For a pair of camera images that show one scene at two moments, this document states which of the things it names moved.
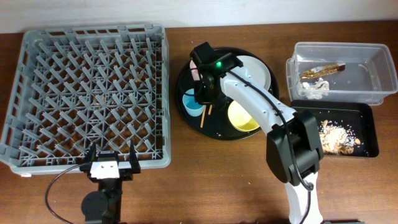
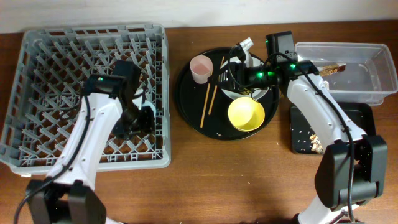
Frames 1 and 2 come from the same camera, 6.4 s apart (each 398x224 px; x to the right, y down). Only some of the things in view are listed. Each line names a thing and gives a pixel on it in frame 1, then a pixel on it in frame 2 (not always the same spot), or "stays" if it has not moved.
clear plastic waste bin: x=349 y=71 stays
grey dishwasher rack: x=73 y=87 stays
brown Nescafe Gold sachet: x=323 y=70 stays
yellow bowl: x=240 y=119 stays
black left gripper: x=127 y=173 to x=147 y=124
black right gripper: x=202 y=98 to x=236 y=69
